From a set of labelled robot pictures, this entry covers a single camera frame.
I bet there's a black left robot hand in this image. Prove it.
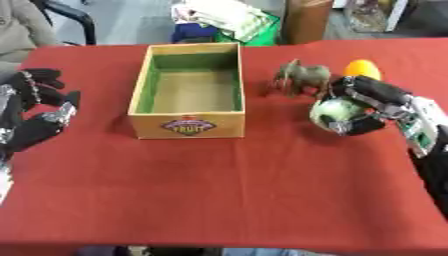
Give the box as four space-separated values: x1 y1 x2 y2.
0 68 83 161

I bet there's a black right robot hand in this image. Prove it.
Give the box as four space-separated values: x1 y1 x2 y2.
318 75 417 137

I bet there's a green and white ball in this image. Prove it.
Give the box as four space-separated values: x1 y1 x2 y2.
308 96 368 130

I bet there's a tan cardboard box green inside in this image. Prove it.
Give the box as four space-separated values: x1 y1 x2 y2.
126 42 247 140

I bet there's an orange toy fruit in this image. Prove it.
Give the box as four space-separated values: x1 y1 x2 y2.
341 59 384 81

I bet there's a grey toy elephant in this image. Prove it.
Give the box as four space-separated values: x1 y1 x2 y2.
269 58 333 99

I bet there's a person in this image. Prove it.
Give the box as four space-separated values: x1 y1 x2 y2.
0 0 60 73

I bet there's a black chair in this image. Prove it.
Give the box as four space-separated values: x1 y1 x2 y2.
31 0 98 46

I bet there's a green crate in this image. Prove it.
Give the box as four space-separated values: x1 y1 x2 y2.
211 12 282 47

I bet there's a pile of folded cloths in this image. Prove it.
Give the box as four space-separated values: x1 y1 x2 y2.
169 0 275 43

